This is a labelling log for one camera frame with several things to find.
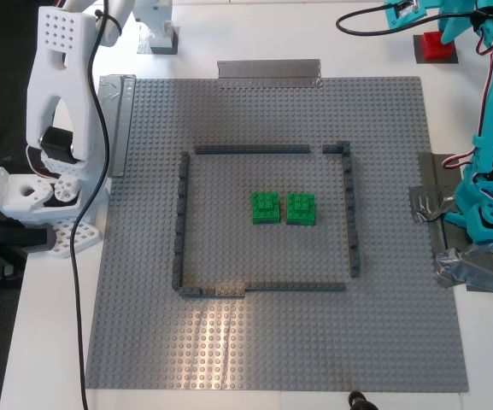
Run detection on black cable on white arm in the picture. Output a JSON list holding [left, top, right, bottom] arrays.
[[69, 0, 123, 410]]

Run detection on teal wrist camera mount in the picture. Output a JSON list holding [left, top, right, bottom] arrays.
[[382, 0, 427, 30]]

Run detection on red lego cube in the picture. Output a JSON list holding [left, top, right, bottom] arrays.
[[420, 31, 455, 62]]

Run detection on red white servo wire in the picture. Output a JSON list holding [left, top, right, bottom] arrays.
[[441, 40, 493, 170]]

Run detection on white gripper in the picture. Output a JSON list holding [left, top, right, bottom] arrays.
[[133, 0, 174, 40]]

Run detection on green lego cube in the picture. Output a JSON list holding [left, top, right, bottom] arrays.
[[285, 191, 318, 226], [250, 191, 283, 226]]

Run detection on grey lego baseplate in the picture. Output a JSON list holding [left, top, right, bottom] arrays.
[[84, 75, 471, 393]]

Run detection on long dark grey lego wall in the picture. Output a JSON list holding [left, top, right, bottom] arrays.
[[193, 144, 311, 155], [171, 151, 191, 291], [178, 281, 347, 298], [342, 153, 361, 278]]

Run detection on black cable on teal arm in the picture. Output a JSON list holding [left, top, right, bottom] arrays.
[[335, 2, 493, 38]]

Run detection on crumpled grey duct tape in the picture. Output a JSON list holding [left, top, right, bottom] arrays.
[[432, 241, 493, 296]]

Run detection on short dark grey lego wall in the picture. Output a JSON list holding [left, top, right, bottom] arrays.
[[321, 141, 352, 155]]

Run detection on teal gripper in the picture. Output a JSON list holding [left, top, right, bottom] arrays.
[[436, 0, 486, 44]]

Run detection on black knob object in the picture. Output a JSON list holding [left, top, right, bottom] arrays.
[[347, 389, 379, 410]]

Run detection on grey duct tape patch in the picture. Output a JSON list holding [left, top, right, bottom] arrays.
[[408, 151, 472, 257]]

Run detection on grey duct tape strip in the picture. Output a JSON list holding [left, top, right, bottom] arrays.
[[216, 58, 324, 90], [94, 73, 138, 179]]

